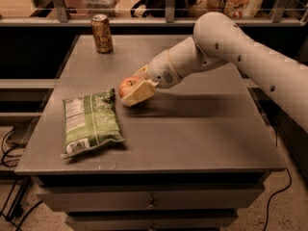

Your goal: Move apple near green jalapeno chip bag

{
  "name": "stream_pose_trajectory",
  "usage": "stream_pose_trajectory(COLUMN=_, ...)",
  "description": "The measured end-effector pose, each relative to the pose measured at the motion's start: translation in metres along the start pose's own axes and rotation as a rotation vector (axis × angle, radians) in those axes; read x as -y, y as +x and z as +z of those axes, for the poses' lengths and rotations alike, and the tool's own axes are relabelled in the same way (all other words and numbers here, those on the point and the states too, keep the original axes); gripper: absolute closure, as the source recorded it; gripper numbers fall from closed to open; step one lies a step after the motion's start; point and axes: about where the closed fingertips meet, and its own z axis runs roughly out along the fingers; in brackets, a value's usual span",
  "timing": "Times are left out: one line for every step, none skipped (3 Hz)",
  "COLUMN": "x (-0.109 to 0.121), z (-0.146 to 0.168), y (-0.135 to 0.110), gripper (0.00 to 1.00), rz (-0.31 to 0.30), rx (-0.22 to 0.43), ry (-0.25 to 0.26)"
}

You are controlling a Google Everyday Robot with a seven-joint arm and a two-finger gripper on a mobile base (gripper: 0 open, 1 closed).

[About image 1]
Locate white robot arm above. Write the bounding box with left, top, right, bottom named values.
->
left=118, top=12, right=308, bottom=131

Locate black cables left floor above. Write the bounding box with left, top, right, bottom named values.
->
left=0, top=118, right=43, bottom=231

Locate grey drawer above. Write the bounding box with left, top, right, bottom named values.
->
left=65, top=211, right=238, bottom=231
left=38, top=184, right=264, bottom=213

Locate black cable right floor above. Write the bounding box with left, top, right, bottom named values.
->
left=262, top=137, right=293, bottom=231

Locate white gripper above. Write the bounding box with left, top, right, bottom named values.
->
left=120, top=50, right=182, bottom=107

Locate upper grey drawer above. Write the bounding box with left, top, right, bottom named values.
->
left=38, top=184, right=264, bottom=213

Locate black bag background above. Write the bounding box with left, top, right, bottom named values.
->
left=130, top=0, right=201, bottom=17

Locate red apple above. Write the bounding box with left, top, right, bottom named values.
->
left=118, top=76, right=141, bottom=97

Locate green jalapeno chip bag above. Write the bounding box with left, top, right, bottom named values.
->
left=61, top=89, right=125, bottom=159

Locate grey drawer cabinet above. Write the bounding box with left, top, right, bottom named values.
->
left=13, top=33, right=288, bottom=231

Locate lower grey drawer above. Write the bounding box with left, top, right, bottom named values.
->
left=65, top=211, right=238, bottom=231

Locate gold drink can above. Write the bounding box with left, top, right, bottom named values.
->
left=90, top=14, right=114, bottom=53

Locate metal railing shelf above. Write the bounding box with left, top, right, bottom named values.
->
left=0, top=0, right=308, bottom=27

